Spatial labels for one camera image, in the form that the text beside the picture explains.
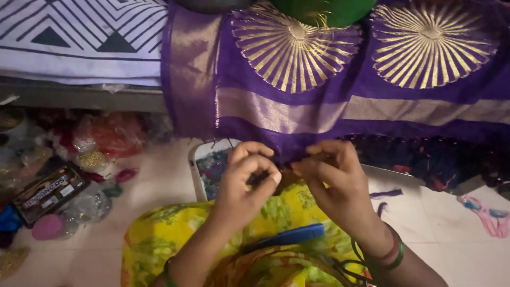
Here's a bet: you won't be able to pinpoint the yellow green floral garment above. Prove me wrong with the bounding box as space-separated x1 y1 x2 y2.
121 179 371 287

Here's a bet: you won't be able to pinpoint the black cord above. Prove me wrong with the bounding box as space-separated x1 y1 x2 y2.
319 237 377 287

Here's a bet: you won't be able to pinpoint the dark flat printed box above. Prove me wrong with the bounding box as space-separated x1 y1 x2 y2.
12 165 91 229

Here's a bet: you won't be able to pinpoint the grey bed frame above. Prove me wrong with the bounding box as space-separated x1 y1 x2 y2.
0 76 168 114

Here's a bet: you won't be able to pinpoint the pink round ball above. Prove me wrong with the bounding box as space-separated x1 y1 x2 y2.
31 214 66 241

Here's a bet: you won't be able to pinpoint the white tray of threads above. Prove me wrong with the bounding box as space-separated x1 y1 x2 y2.
188 138 244 202

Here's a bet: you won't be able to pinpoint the heap of craft supply bags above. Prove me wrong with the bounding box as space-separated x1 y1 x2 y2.
0 106 174 236

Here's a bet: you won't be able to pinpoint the person's right hand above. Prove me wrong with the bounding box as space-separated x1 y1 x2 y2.
290 139 384 248

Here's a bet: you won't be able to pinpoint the blue plastic bag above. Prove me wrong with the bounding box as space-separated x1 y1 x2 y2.
0 205 24 233

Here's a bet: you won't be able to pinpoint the gold glitter pouch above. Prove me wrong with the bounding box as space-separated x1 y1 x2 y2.
0 247 31 280

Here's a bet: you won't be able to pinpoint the white black patterned bedsheet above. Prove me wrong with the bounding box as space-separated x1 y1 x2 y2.
0 0 169 87

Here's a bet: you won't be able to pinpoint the blue flat plastic tool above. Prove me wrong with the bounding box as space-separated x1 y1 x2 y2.
245 223 326 252

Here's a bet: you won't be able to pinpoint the red green wrist bangles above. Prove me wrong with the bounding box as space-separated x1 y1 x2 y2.
368 223 406 272

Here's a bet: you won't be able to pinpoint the pink blue plastic wrapper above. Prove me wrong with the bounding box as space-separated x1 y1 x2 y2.
457 194 510 239

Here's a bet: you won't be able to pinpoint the purple gold patterned saree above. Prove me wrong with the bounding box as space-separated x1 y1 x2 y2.
160 0 510 192

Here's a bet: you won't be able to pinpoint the person's left hand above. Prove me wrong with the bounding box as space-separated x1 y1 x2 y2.
210 141 282 233

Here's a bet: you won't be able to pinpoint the green round cloth bundle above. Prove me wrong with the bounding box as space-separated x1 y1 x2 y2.
271 0 377 28

